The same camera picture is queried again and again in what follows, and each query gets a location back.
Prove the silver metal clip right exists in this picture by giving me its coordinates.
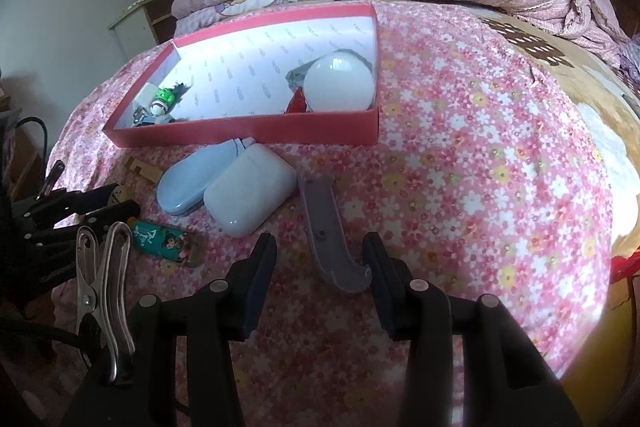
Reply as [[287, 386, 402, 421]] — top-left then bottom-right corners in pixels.
[[75, 221, 136, 383]]

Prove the light blue oval case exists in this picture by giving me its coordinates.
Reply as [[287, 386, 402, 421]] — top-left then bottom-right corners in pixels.
[[156, 138, 255, 216]]

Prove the red cardboard box tray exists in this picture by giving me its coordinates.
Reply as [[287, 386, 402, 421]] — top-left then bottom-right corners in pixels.
[[103, 1, 381, 147]]

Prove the silver metal clip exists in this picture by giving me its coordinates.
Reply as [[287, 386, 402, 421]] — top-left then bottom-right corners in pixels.
[[36, 159, 65, 200], [75, 221, 136, 383]]

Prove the grey curved plastic hook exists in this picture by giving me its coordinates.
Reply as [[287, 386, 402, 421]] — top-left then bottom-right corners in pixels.
[[298, 174, 372, 295]]

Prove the grey bedside cabinet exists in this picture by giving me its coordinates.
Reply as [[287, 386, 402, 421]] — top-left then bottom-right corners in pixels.
[[107, 0, 177, 61]]

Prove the blue grey tape dispenser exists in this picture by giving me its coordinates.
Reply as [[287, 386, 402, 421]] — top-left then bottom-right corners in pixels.
[[132, 106, 175, 127]]

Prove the wooden puzzle block piece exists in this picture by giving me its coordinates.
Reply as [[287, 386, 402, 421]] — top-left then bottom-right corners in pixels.
[[125, 156, 164, 184]]

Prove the white plastic bottle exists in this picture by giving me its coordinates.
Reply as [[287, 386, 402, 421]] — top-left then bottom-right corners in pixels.
[[303, 51, 376, 113]]

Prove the pink floral bed sheet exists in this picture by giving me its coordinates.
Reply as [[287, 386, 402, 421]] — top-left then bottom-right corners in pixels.
[[46, 0, 616, 427]]

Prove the grey round gear piece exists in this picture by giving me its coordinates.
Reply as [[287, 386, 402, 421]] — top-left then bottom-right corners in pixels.
[[285, 60, 317, 92]]

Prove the black cable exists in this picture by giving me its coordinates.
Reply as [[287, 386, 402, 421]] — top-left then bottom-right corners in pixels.
[[12, 116, 51, 158]]

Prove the white earbuds case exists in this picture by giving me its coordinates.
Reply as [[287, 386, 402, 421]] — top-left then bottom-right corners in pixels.
[[203, 144, 297, 237]]

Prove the purple ruffled pillow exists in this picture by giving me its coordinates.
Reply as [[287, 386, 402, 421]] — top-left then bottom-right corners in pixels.
[[620, 35, 640, 95]]

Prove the beige cube block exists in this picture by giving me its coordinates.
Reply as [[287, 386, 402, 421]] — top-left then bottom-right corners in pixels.
[[134, 83, 158, 109]]

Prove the silver metal clip left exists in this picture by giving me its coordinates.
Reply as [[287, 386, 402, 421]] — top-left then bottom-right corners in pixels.
[[36, 159, 65, 200]]

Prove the green dragon figurine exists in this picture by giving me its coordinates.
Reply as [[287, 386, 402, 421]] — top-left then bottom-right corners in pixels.
[[149, 82, 191, 118]]

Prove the wooden chinese chess piece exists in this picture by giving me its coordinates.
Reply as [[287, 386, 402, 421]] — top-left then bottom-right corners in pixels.
[[110, 184, 134, 204]]

